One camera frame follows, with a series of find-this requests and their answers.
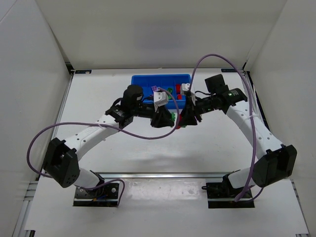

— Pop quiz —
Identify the red lego plate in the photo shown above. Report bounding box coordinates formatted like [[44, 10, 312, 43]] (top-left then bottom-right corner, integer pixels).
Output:
[[177, 114, 187, 129]]

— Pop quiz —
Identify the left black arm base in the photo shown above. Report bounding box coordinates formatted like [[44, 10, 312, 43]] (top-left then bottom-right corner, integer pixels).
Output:
[[73, 179, 120, 207]]

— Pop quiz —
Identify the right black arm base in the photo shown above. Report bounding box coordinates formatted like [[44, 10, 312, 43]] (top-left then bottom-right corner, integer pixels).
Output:
[[201, 182, 255, 209]]

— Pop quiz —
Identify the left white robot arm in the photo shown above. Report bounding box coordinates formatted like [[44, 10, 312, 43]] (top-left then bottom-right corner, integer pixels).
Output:
[[43, 85, 175, 189]]

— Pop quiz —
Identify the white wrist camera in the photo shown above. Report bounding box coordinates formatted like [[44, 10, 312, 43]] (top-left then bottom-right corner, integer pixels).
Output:
[[154, 91, 168, 109], [180, 83, 191, 96]]

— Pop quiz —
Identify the light purple square lego brick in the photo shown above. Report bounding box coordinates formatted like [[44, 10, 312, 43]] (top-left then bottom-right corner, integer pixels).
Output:
[[151, 85, 158, 92]]

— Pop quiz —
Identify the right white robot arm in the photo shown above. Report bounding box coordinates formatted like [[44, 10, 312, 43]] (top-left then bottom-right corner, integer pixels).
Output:
[[179, 74, 297, 201]]

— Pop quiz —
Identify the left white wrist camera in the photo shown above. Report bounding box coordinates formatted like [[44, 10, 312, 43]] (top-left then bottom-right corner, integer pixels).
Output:
[[154, 91, 168, 109]]

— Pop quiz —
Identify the red toothed lego brick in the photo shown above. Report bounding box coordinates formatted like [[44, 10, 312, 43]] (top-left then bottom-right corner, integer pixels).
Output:
[[175, 84, 181, 94]]

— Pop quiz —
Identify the aluminium front rail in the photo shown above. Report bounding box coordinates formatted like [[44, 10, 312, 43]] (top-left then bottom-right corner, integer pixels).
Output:
[[97, 172, 226, 179]]

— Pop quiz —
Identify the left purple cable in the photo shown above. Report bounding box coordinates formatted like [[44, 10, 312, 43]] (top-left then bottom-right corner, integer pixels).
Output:
[[26, 86, 180, 207]]

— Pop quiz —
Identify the blue divided plastic bin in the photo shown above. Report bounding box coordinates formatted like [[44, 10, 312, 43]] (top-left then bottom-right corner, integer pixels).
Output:
[[131, 74, 191, 109]]

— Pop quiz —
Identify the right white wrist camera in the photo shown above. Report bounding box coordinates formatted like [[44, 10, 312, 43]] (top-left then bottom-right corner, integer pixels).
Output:
[[180, 83, 191, 96]]

